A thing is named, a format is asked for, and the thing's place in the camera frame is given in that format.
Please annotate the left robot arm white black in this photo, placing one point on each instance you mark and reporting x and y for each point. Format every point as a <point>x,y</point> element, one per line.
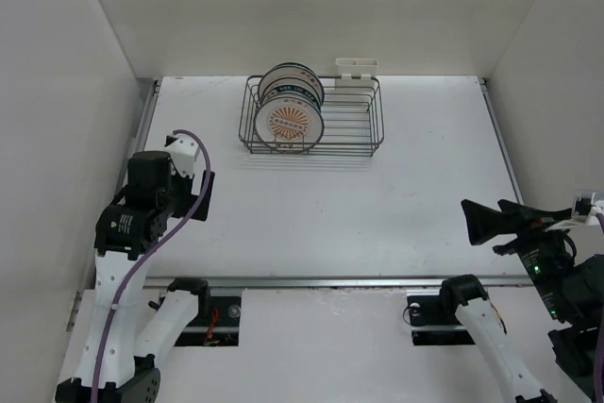
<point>120,363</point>

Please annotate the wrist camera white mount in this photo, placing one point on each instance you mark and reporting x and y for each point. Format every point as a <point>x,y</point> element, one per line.
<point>183,151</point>
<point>586,211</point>

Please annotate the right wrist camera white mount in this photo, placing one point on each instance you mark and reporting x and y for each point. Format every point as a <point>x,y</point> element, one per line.
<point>586,211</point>

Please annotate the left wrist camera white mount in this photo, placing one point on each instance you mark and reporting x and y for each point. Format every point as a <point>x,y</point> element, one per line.
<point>183,151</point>

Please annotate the teal rim lettered plate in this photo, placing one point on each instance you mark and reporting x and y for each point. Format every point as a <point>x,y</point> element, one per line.
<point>262,89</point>

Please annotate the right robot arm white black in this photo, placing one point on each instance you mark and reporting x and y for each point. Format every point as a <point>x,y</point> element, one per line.
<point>571,292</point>

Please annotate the rear red rim plate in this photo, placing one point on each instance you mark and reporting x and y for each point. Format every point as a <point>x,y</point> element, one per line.
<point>295,69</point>

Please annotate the left side rail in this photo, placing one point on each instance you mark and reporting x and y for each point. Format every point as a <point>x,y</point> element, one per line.
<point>148,91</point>

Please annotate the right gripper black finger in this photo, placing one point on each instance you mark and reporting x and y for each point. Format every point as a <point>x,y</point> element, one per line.
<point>517,218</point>
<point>483,223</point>

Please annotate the grey wire dish rack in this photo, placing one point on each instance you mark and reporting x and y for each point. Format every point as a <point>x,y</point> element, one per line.
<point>352,114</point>

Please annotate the aluminium front rail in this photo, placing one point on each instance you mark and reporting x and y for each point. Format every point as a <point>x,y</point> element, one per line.
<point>381,282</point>

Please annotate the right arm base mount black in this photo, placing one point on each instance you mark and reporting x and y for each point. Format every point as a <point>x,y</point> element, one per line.
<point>431,325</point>

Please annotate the white plate flower outline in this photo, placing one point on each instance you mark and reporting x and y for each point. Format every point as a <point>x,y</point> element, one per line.
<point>292,89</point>

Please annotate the right side rail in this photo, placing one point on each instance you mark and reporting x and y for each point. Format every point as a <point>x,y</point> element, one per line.
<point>501,143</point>

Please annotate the white cutlery holder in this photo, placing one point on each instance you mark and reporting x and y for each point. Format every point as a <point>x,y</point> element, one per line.
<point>356,72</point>

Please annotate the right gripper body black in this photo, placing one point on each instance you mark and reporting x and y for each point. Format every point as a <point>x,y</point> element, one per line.
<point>546,258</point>

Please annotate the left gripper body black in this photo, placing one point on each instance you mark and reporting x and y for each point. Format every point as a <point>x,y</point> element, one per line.
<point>178,198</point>

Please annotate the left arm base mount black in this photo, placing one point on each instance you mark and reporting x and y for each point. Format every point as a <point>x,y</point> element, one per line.
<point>216,324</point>

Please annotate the orange sunburst plate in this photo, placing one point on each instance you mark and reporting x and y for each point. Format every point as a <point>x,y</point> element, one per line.
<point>295,77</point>
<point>289,123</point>

